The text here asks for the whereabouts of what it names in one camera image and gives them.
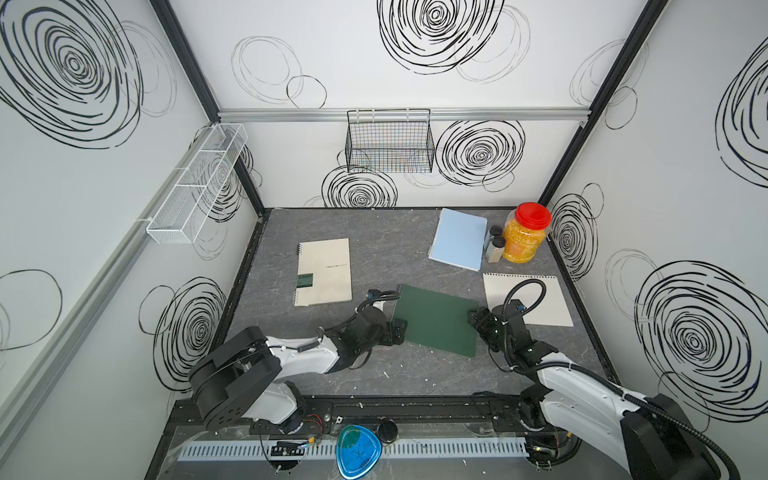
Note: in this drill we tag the black round cap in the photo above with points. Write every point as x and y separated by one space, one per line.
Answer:
387 431

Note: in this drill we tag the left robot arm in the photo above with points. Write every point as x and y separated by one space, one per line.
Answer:
249 376

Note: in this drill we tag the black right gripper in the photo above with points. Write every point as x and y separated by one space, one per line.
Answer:
481 326

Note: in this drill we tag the corn flakes jar red lid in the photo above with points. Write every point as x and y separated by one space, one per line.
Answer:
524 231

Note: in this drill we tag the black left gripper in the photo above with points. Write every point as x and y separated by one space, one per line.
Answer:
400 333

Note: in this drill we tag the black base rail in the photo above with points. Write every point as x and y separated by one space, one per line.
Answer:
321 414

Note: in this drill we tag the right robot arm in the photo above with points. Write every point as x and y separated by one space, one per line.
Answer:
650 437

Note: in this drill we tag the black wire wall basket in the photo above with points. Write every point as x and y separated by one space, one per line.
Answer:
390 140

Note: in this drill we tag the light blue spiral notebook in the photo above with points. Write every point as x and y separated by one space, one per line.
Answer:
459 240

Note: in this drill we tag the beige powder spice bottle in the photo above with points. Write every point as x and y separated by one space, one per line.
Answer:
495 249

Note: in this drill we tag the beige spiral notebook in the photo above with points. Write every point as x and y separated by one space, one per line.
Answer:
324 273

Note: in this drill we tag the white wire wall shelf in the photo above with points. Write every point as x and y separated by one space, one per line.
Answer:
202 178

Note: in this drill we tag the rear black-capped spice bottle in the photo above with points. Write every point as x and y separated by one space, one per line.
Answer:
495 231

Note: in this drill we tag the green spiral notepad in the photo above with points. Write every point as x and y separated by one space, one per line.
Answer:
437 320

